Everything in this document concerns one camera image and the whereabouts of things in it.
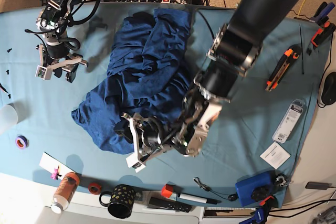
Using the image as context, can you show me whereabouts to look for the clear plastic blister pack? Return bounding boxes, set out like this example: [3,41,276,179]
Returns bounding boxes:
[272,99,305,144]

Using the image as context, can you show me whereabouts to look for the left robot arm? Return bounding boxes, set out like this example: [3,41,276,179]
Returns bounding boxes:
[115,0,298,172]

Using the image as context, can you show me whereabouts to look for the translucent plastic cup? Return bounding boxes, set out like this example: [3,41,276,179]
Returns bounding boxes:
[0,104,18,135]

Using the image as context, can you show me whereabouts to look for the orange tape roll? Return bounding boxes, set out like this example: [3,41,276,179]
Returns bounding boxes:
[88,182,102,195]

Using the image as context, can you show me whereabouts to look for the black computer mouse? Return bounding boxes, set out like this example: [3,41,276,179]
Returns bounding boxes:
[321,72,336,105]

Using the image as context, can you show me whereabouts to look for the white paper leaflet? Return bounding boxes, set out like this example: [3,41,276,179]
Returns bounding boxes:
[260,142,290,169]

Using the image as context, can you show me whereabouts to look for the blue t-shirt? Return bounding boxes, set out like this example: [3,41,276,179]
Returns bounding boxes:
[71,8,192,154]

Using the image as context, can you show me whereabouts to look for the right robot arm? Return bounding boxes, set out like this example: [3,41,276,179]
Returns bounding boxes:
[25,0,101,83]

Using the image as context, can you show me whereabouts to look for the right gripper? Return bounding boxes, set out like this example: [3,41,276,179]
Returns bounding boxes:
[36,44,88,83]

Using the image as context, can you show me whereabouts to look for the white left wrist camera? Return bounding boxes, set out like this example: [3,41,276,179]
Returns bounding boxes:
[126,152,146,173]

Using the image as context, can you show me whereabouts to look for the orange black utility knife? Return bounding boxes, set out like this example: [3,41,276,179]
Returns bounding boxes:
[265,44,302,92]

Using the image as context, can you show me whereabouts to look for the black marker pen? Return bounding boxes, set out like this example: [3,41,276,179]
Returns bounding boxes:
[176,193,221,205]

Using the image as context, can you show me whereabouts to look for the blue black clamp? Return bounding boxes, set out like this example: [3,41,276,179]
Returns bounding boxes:
[309,2,335,23]

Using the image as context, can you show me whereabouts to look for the orange black clamp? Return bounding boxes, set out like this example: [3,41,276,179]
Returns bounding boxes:
[311,22,335,49]

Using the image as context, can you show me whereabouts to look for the blue clamp bottom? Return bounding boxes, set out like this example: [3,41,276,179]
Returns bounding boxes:
[239,195,277,224]

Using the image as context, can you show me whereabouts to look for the pink clip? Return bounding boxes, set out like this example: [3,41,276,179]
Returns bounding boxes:
[51,167,62,180]

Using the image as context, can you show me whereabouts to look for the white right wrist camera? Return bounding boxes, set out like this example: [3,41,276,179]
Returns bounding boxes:
[35,65,53,80]

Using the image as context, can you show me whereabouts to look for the purple tape roll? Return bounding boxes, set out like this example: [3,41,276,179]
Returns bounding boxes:
[15,135,28,149]

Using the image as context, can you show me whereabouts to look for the black dotted remote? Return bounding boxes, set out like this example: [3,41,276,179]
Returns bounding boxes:
[149,197,193,213]

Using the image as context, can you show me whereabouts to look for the orange bottle white cap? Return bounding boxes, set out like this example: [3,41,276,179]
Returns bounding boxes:
[50,172,80,214]

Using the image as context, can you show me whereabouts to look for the black lanyard with clip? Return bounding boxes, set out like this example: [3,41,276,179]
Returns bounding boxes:
[193,176,238,203]

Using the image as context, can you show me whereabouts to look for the orange cube block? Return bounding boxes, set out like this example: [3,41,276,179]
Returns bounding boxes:
[161,184,174,198]

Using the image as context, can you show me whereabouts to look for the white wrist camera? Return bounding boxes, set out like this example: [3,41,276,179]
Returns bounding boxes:
[35,65,53,80]
[126,152,146,173]

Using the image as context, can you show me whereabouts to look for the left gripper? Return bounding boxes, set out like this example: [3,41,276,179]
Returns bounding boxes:
[114,113,173,165]

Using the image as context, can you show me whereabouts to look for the teal table cloth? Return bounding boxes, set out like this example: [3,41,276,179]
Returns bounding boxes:
[1,3,335,195]

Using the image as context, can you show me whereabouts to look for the blue box with knob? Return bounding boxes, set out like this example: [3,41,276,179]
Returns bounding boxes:
[235,171,276,207]

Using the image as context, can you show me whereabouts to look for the black yellow-dotted mug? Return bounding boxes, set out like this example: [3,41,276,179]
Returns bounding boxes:
[99,184,136,219]

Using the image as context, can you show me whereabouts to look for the black adapter right edge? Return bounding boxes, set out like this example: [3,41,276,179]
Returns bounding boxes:
[305,182,331,190]

